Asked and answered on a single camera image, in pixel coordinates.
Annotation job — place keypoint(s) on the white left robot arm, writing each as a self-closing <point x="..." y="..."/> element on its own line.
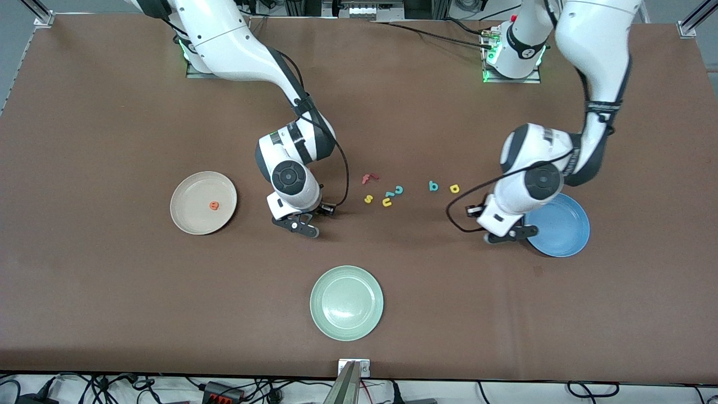
<point x="594" y="45"/>

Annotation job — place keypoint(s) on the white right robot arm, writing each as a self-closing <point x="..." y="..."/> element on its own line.
<point x="224" y="33"/>

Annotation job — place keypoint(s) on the blue plate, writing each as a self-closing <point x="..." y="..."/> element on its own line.
<point x="564" y="227"/>

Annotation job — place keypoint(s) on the red foam letter f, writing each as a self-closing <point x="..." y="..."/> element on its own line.
<point x="367" y="179"/>

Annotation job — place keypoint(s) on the pale green plate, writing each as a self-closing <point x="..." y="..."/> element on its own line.
<point x="346" y="303"/>

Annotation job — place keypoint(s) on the light brown plate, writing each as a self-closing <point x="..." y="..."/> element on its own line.
<point x="193" y="207"/>

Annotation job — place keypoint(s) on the black red power strip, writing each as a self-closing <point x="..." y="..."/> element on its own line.
<point x="221" y="393"/>

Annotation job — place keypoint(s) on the white connector block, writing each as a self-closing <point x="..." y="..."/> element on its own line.
<point x="367" y="11"/>

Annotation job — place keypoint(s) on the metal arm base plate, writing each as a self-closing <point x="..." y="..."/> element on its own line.
<point x="196" y="73"/>
<point x="527" y="79"/>

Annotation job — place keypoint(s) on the small metal mounting bracket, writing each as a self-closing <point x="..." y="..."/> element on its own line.
<point x="364" y="367"/>

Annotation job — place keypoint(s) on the aluminium camera pole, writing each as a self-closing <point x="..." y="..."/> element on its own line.
<point x="345" y="387"/>

